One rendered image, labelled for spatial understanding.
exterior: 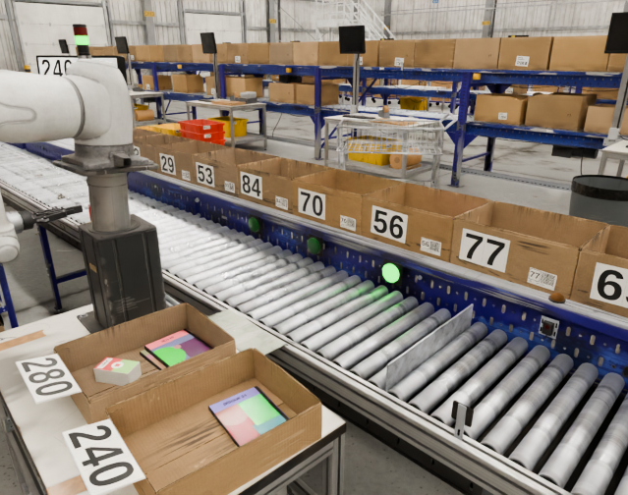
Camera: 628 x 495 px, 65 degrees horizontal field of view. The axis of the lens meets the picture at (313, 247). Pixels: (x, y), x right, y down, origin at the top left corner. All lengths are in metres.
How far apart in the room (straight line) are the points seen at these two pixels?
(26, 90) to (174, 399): 0.79
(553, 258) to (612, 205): 2.64
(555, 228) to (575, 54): 4.49
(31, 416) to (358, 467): 1.27
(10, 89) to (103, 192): 0.36
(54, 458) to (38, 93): 0.82
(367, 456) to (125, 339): 1.16
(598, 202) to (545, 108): 2.11
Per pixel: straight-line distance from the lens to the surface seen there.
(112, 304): 1.57
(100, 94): 1.43
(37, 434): 1.35
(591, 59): 6.21
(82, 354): 1.49
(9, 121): 1.33
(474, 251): 1.69
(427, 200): 2.08
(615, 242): 1.84
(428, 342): 1.46
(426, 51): 7.03
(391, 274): 1.80
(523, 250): 1.62
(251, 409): 1.24
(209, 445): 1.18
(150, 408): 1.24
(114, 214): 1.52
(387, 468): 2.19
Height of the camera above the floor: 1.56
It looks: 22 degrees down
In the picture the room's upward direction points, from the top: straight up
